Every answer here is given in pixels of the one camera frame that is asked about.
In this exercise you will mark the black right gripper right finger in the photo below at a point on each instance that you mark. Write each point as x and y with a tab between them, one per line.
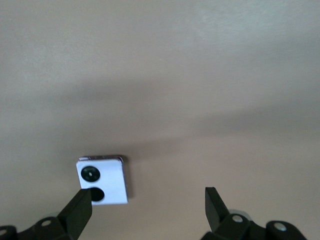
217	215

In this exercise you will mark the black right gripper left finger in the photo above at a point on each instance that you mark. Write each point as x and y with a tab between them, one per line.
75	215

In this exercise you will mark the lavender flip phone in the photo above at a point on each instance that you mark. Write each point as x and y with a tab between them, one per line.
110	180

